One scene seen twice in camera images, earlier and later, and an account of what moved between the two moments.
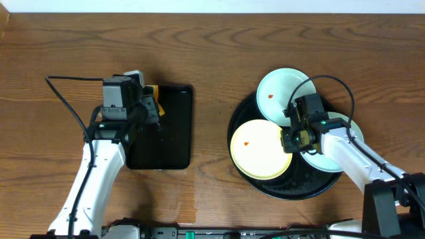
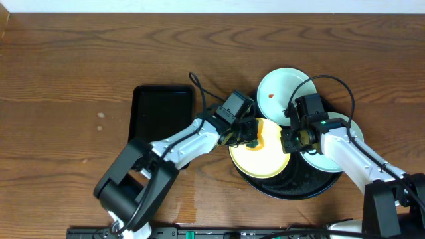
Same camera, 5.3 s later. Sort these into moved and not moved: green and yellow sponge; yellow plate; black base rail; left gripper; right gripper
Moved: green and yellow sponge; left gripper
Not moved: black base rail; yellow plate; right gripper
